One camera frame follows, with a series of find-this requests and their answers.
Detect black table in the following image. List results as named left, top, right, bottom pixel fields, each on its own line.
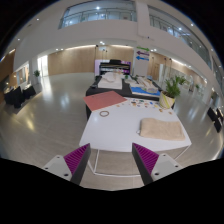
left=85, top=75, right=176, bottom=120

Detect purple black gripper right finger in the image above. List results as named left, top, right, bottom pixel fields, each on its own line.
left=132, top=143, right=182, bottom=185

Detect black chairs right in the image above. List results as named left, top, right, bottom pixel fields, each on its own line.
left=207, top=108, right=224, bottom=132

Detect white architectural model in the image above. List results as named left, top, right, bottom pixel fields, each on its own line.
left=98, top=72, right=122, bottom=90

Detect background potted plant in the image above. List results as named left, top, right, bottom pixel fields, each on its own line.
left=33, top=70, right=40, bottom=84

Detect white table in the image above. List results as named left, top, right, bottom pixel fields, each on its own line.
left=79, top=98, right=191, bottom=152

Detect pink mat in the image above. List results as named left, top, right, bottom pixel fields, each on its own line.
left=83, top=91, right=126, bottom=111

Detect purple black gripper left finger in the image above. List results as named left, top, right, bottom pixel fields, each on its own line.
left=43, top=144, right=91, bottom=185

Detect beige folded towel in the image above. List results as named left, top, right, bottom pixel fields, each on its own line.
left=139, top=118, right=185, bottom=141

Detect potted green plant yellow pot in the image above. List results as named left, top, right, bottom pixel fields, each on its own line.
left=159, top=76, right=186, bottom=109

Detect black piano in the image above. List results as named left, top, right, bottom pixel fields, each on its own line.
left=99, top=62, right=131, bottom=75

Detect black chairs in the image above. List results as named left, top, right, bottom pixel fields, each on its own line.
left=4, top=86, right=36, bottom=108
left=207, top=108, right=224, bottom=132

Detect black chairs left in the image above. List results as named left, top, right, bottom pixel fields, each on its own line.
left=4, top=86, right=36, bottom=108

